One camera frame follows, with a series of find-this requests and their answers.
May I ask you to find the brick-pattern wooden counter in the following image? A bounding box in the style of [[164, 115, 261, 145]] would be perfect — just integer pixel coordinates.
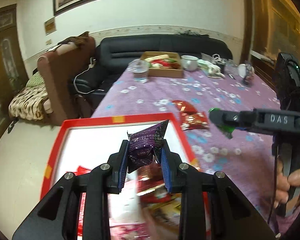
[[250, 50, 278, 85]]

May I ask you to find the white ceramic mug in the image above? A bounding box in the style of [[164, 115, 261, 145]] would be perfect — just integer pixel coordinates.
[[180, 55, 199, 71]]

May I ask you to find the dark red foil snack packet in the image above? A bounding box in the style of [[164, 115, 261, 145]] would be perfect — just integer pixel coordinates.
[[171, 100, 198, 114]]

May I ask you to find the cardboard box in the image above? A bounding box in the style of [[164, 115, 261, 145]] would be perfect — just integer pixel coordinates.
[[140, 52, 184, 79]]

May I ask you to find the red gift box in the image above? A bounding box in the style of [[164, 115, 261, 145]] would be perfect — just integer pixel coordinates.
[[40, 112, 212, 240]]

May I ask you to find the wooden glass-door cabinet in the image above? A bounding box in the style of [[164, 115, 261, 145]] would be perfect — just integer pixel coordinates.
[[0, 4, 25, 153]]

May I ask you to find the green snack packet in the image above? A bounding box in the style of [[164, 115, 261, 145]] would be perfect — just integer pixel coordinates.
[[208, 107, 234, 140]]

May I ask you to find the purple floral tablecloth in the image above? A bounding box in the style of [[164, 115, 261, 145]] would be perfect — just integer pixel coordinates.
[[90, 65, 300, 240]]

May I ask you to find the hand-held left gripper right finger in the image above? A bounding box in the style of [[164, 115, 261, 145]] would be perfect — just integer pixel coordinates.
[[161, 140, 277, 240]]

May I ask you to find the assorted snack pile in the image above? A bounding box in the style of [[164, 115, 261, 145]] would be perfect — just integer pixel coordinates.
[[144, 54, 182, 69]]

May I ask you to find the brown armchair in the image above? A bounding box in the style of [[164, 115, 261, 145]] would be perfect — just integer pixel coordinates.
[[37, 35, 95, 125]]

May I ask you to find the small wall plaque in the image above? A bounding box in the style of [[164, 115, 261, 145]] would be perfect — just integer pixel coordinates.
[[44, 17, 57, 36]]

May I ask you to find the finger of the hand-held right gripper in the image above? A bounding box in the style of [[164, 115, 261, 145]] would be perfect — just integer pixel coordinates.
[[209, 108, 258, 132]]

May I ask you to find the brown patterned blanket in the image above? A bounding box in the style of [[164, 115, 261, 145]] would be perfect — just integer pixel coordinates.
[[9, 71, 49, 120]]

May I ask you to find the dark green cloth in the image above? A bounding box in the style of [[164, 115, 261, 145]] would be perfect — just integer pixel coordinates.
[[175, 29, 209, 37]]

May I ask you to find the large red snack packet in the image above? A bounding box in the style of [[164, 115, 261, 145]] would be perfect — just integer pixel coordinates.
[[74, 165, 92, 177]]

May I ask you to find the clear cup with water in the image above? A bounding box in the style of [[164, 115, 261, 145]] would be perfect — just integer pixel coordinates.
[[131, 59, 150, 83]]

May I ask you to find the red patterned snack packet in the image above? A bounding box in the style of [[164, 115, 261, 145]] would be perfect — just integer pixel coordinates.
[[179, 112, 210, 131]]

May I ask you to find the dark brown cloth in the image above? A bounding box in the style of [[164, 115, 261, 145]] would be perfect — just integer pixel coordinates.
[[59, 31, 90, 46]]

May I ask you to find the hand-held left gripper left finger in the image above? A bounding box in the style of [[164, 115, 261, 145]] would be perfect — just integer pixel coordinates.
[[12, 140, 129, 240]]

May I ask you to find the black leather sofa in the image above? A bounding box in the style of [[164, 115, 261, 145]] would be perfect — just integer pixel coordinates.
[[74, 34, 233, 110]]

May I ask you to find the white cable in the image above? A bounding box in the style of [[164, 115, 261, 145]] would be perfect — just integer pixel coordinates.
[[74, 57, 105, 94]]

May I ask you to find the dark purple snack packet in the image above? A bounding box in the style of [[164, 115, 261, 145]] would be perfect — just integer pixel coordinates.
[[127, 119, 169, 173]]

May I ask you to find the black phone stand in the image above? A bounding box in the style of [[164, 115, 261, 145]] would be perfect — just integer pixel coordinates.
[[242, 62, 254, 88]]

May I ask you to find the white crumpled cloth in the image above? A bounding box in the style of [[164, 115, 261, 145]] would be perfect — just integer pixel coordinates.
[[197, 59, 225, 78]]

